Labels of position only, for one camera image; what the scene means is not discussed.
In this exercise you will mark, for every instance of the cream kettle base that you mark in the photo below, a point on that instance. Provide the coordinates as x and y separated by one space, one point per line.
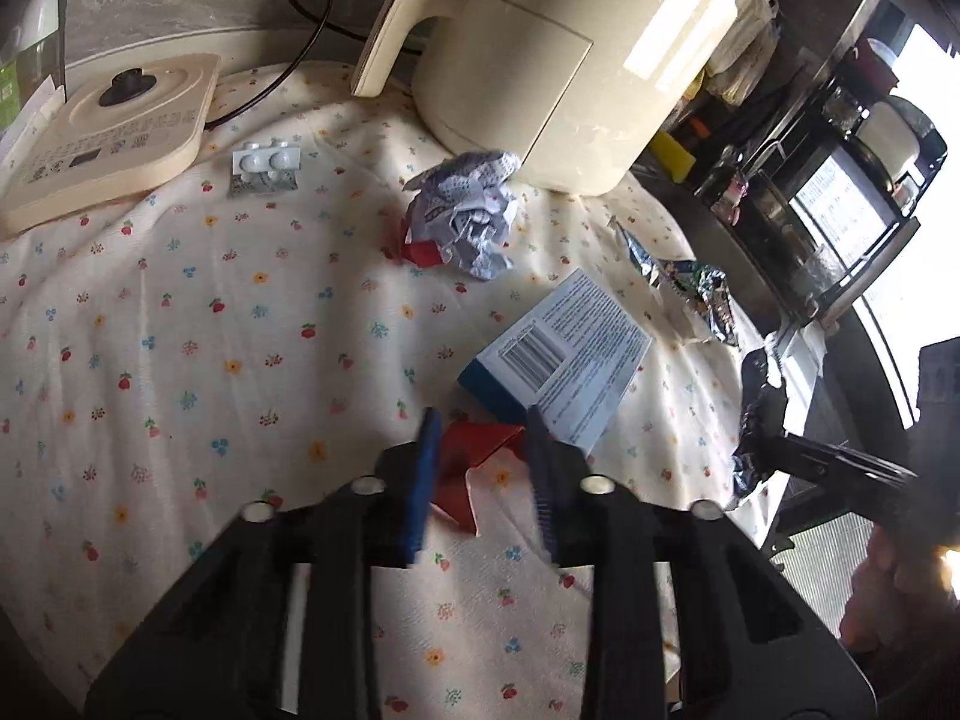
112 142

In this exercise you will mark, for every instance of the steel sink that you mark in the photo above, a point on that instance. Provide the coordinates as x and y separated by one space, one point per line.
724 214

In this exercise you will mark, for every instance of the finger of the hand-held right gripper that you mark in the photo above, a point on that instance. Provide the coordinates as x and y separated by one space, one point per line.
825 457

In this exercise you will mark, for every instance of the red crumpled wrapper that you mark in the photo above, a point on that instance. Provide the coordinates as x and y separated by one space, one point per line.
416 249

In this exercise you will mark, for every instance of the patterned crumpled paper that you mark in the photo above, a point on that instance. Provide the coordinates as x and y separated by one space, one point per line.
469 214

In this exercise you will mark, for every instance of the white bowl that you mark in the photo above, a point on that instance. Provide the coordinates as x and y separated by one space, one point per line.
892 135

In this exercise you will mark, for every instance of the black dish rack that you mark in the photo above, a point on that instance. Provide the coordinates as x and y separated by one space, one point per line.
817 225

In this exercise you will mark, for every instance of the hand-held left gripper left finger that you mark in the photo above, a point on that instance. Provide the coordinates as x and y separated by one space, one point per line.
420 480

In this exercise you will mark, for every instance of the yellow sponge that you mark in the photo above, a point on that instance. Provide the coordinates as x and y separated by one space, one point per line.
671 156

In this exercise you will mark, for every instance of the floral tablecloth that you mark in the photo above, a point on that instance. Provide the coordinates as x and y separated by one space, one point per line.
225 360

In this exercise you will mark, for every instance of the hanging plastic bags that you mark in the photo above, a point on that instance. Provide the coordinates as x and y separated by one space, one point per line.
739 30

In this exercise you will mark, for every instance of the blue and white carton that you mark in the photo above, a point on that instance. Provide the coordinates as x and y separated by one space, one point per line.
562 352

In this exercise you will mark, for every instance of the silver snack wrapper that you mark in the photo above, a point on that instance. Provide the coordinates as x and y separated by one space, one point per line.
701 289

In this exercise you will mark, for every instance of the cream air fryer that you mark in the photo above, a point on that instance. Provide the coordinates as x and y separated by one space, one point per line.
562 52

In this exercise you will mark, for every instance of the red paper scrap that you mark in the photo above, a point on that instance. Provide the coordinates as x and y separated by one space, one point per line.
472 457

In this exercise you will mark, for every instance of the person's right hand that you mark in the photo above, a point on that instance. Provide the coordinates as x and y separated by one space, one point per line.
885 592

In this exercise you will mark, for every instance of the pill blister pack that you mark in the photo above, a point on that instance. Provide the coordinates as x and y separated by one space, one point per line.
266 165

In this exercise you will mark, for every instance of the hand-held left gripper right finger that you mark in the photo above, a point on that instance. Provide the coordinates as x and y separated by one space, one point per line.
540 465

